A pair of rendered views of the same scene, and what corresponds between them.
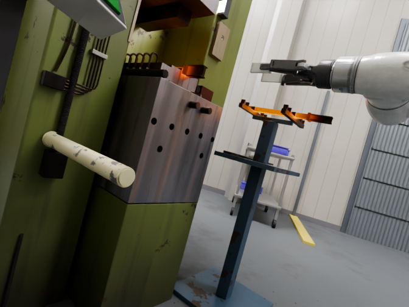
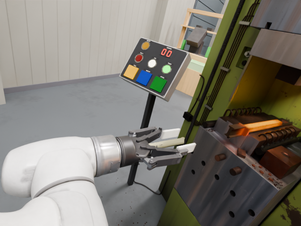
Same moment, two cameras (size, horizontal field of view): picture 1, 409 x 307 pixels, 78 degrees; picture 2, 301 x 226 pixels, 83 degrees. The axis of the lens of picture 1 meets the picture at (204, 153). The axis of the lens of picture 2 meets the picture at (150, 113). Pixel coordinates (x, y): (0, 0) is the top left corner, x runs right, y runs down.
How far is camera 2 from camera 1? 1.14 m
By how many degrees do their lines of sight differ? 103
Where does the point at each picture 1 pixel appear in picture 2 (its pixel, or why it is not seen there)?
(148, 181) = (183, 185)
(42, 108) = (184, 127)
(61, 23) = (197, 92)
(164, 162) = (194, 184)
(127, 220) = (172, 195)
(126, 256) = (169, 214)
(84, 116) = not seen: hidden behind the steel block
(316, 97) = not seen: outside the picture
